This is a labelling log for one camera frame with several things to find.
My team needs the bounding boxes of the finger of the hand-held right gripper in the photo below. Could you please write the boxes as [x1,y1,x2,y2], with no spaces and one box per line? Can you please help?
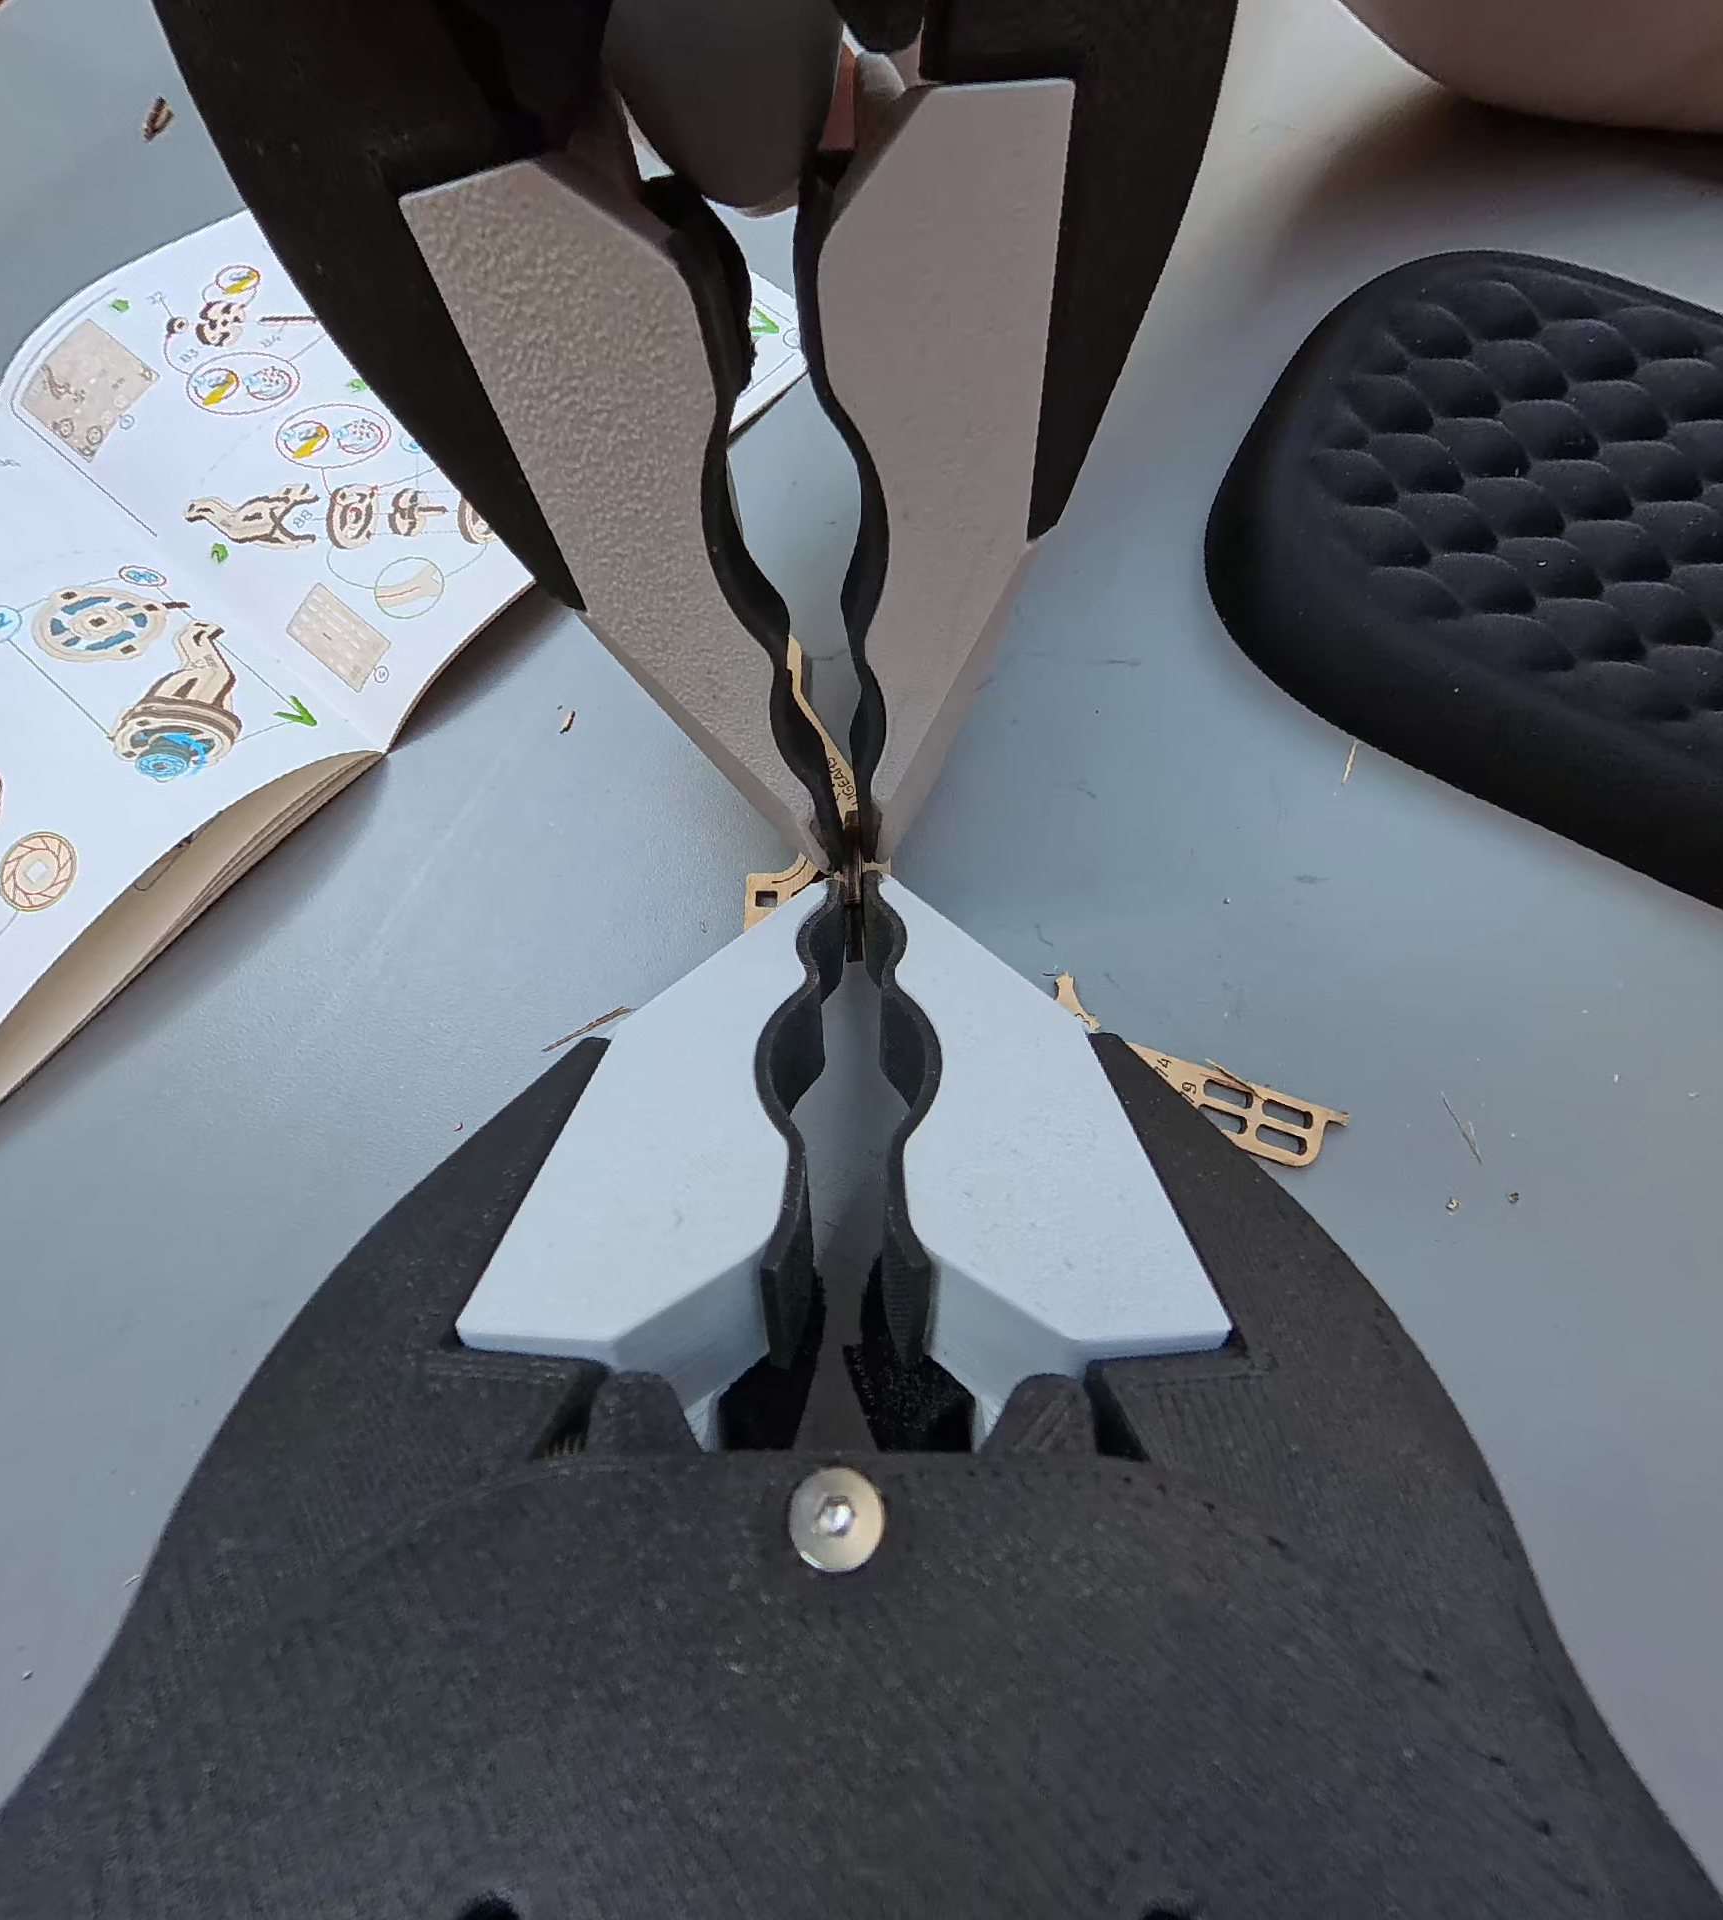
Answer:
[397,147,851,861]
[793,75,1078,865]

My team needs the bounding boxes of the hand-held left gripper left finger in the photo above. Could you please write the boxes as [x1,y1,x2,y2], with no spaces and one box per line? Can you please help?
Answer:
[455,883,865,1431]

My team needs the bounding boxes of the black padded wrist rest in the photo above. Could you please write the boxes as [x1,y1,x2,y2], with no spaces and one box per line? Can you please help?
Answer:
[1202,248,1723,952]

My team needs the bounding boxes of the person's right forearm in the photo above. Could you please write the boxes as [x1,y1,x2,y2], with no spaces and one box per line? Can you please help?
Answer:
[1362,0,1723,141]

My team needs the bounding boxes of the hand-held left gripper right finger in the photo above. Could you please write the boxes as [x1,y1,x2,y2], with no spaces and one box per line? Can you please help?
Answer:
[861,875,1236,1423]

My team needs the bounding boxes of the wooden frame offcut with slots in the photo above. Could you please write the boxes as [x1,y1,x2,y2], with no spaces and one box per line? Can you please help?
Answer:
[1052,973,1352,1177]

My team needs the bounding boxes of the small dark-edged wooden model part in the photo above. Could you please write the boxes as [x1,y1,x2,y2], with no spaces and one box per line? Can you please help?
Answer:
[833,811,886,965]

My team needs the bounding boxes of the open instruction booklet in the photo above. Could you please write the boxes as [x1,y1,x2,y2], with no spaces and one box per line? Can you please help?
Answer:
[0,211,821,1197]

